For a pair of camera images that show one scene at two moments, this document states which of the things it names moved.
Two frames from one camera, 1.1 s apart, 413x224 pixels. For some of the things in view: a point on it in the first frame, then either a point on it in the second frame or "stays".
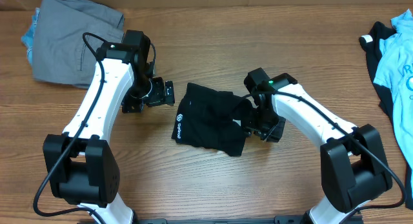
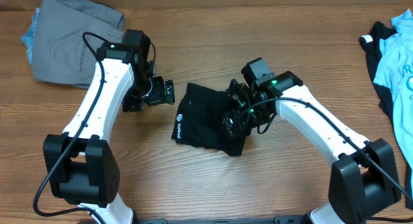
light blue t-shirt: [394, 71] stays
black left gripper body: [151, 92] stays
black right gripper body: [266, 122] -> [257, 115]
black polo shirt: [205, 117] stays
